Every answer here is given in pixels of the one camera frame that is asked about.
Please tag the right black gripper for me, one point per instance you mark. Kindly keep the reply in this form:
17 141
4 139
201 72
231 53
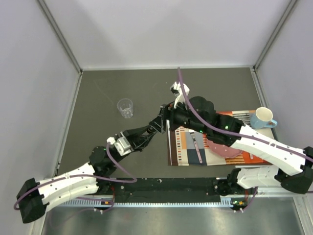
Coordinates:
160 122

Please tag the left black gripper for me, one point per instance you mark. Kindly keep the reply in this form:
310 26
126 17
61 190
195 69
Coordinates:
136 143

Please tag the black oval earbud case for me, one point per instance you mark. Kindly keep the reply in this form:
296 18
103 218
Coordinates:
151 129

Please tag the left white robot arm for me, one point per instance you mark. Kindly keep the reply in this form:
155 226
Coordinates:
35 198

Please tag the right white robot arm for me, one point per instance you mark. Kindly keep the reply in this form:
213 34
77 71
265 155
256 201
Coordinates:
291 168

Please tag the colourful patterned placemat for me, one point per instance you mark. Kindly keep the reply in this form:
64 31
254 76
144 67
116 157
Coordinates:
181 151

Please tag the clear plastic cup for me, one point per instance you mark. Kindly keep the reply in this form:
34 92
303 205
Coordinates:
125 107

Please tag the pink dotted plate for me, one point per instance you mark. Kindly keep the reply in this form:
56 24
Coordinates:
223 150

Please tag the light blue mug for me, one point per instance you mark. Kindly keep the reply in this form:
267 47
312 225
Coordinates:
262 118

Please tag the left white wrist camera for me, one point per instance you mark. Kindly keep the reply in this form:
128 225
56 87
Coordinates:
122 145

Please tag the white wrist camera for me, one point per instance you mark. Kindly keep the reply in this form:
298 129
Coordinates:
122 145
177 91

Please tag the pink handled fork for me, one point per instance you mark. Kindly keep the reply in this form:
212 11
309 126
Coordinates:
196 147

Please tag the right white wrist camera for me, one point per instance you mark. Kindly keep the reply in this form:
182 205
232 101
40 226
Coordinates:
177 91

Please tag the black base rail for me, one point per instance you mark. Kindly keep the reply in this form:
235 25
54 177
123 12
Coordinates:
171 190

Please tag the aluminium frame profile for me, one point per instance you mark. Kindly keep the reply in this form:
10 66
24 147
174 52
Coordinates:
239 198

